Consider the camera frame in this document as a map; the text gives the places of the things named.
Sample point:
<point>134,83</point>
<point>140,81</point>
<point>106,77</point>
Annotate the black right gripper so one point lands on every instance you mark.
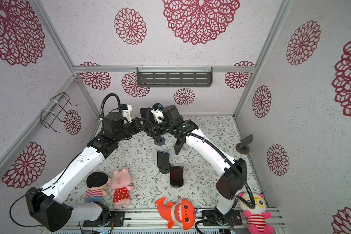
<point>153,129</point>

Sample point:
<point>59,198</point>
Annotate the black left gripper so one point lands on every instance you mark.
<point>136,122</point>

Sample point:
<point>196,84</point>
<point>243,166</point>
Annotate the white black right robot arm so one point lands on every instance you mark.
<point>232,173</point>

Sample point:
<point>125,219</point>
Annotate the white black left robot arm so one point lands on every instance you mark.
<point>48,205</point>

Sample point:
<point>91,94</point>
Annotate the grey round phone stand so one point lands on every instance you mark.
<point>159,141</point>

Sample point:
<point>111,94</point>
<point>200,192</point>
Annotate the black folding phone stand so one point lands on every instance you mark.
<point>178,145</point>

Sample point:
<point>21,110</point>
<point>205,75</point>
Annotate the black slab phone stand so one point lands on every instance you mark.
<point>165,170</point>

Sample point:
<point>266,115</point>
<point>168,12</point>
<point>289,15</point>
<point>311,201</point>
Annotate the black phone reddish screen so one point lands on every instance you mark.
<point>176,175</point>

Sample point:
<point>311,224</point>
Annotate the pink pig plush toy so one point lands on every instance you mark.
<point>121,186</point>

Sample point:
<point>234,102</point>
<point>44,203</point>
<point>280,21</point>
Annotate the black-haired boy plush doll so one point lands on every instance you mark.
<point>96,184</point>

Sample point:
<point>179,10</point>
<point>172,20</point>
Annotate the red shark plush toy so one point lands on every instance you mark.
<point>182,214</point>

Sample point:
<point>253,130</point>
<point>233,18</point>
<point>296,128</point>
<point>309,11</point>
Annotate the white pink glasses plush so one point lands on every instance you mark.
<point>257,217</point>

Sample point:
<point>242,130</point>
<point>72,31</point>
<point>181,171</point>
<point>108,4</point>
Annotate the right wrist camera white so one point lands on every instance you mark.
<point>157,113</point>

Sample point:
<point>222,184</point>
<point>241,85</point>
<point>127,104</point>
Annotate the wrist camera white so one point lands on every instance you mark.
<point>157,113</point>
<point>126,110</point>

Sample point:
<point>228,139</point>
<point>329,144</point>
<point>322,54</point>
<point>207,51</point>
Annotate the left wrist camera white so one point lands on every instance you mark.
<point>126,110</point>

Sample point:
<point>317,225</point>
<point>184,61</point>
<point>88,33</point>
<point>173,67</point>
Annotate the grey wall shelf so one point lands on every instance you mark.
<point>174,77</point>

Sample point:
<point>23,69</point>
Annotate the black wire wall rack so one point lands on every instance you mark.
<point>51,115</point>

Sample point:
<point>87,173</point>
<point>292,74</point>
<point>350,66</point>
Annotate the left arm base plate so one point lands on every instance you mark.
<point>112,218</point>

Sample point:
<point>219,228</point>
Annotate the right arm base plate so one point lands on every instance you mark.
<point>215,218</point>

